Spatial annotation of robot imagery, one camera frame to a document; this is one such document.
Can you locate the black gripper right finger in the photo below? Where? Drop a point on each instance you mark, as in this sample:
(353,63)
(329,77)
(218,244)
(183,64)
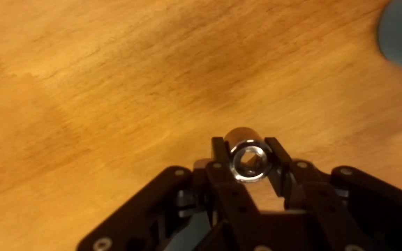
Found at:
(353,209)

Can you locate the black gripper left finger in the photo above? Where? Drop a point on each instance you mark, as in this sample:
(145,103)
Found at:
(182,209)

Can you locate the small silver metal socket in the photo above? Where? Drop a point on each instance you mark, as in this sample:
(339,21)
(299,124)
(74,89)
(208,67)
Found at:
(249,155)

